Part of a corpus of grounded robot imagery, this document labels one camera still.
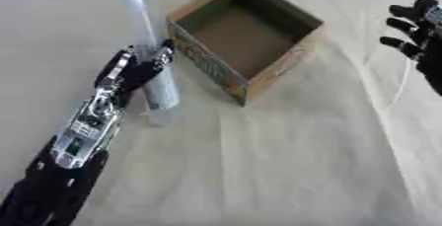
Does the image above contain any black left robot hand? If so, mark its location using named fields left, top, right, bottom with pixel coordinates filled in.
left=93, top=38, right=177, bottom=109

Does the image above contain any clear plastic bottle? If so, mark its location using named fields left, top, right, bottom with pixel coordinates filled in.
left=111, top=0, right=184, bottom=127

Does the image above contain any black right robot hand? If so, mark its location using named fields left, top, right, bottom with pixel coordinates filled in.
left=378, top=0, right=442, bottom=97

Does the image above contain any tan cardboard box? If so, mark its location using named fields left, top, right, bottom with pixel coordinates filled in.
left=164, top=0, right=327, bottom=108

